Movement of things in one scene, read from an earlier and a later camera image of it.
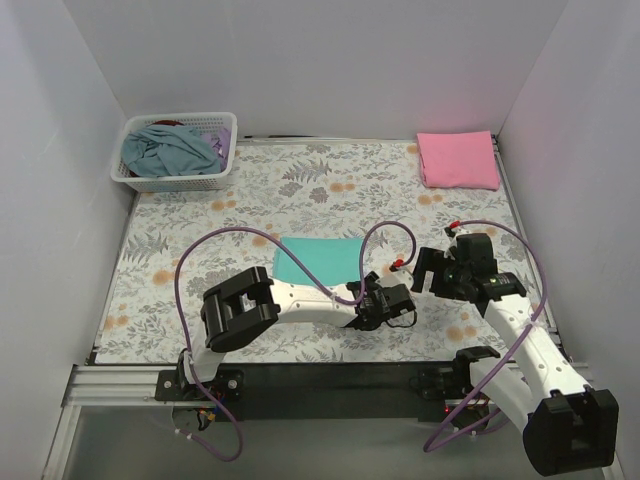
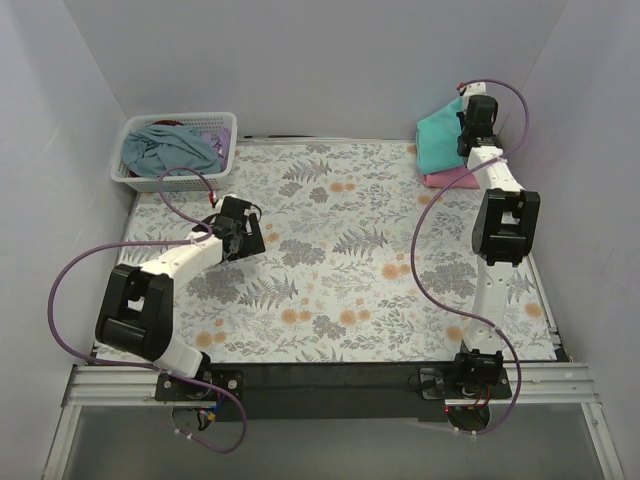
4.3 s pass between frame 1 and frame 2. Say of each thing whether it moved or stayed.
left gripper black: moved
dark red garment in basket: stayed
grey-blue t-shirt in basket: stayed
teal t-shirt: moved
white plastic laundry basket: stayed
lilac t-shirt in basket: stayed
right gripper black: moved
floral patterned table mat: stayed
